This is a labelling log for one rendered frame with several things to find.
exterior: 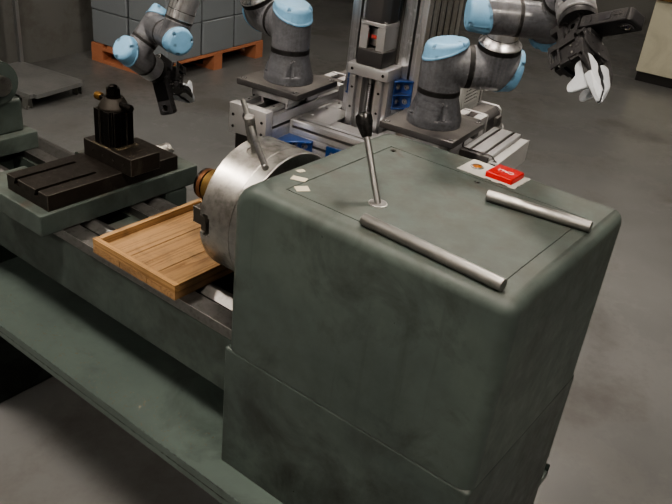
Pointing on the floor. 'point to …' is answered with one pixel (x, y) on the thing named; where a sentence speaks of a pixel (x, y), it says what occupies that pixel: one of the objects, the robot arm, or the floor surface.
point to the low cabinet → (657, 48)
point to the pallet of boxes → (102, 21)
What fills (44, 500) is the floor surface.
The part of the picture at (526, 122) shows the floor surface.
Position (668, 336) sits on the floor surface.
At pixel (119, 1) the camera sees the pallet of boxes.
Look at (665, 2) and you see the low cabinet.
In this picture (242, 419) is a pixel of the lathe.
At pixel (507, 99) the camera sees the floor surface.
